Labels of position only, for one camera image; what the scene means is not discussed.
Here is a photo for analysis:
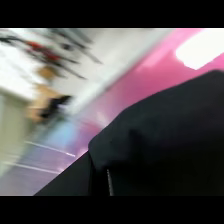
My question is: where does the black T-shirt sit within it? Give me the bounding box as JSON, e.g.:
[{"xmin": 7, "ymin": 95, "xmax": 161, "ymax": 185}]
[{"xmin": 87, "ymin": 69, "xmax": 224, "ymax": 197}]

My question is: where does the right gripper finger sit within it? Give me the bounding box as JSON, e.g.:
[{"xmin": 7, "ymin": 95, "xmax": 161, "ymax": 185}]
[{"xmin": 34, "ymin": 150, "xmax": 111, "ymax": 197}]

